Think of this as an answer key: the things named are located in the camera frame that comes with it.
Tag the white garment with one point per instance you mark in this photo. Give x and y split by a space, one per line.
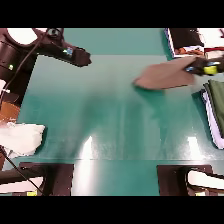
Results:
20 138
210 115

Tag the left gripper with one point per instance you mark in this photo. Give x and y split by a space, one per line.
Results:
81 56

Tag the brown garment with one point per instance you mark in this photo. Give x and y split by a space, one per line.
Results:
165 76

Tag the green garment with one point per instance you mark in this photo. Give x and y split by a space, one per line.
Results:
218 100

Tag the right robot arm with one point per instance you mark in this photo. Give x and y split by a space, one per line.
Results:
213 68

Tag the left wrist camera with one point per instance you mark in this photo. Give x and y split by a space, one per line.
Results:
53 32

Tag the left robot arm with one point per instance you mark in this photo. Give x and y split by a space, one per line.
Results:
13 55

